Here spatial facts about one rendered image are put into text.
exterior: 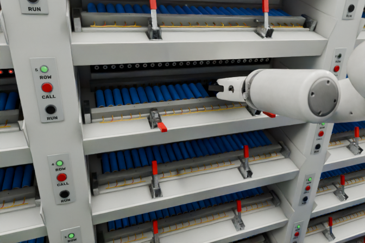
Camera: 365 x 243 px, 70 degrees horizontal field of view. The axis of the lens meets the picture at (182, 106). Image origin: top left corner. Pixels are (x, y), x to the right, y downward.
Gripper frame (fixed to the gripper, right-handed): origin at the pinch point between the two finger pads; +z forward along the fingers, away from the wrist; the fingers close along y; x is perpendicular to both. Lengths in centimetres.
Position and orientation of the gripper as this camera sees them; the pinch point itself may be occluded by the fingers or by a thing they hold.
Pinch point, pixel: (222, 84)
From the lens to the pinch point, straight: 70.0
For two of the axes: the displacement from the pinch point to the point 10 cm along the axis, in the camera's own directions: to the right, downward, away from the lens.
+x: -0.5, -9.9, -1.6
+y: 9.4, -1.0, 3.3
